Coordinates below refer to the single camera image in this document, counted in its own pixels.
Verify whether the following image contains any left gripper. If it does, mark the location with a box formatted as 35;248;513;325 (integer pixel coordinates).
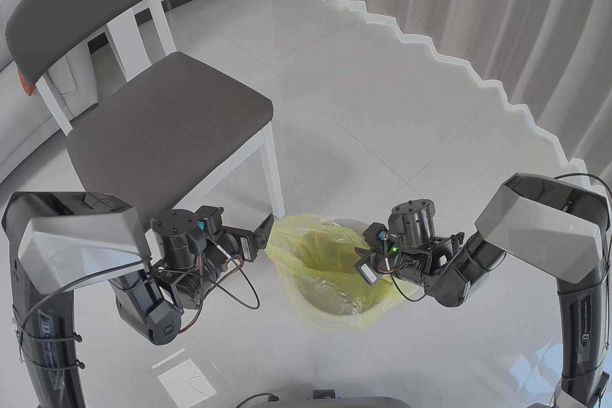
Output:
205;213;274;276

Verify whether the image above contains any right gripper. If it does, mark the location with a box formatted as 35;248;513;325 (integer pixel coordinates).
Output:
352;245;403;288

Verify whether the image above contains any yellow plastic bag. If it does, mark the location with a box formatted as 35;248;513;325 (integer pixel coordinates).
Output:
265;213;408;332

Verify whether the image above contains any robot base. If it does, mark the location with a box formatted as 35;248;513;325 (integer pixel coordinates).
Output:
249;389;407;408

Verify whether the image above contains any white trash bin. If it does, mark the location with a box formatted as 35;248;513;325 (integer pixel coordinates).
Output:
287;215;402;331

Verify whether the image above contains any grey and white chair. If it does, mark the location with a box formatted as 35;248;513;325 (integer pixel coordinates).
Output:
5;0;287;230

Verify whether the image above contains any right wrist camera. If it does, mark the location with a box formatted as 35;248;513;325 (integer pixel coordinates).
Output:
362;222;389;252

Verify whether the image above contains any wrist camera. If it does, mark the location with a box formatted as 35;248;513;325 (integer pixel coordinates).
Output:
362;222;389;252
196;205;225;236

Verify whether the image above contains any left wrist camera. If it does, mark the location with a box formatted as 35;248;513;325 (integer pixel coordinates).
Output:
196;205;225;236

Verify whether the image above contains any black cable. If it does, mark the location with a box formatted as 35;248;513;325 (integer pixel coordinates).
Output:
191;253;262;331
234;392;280;408

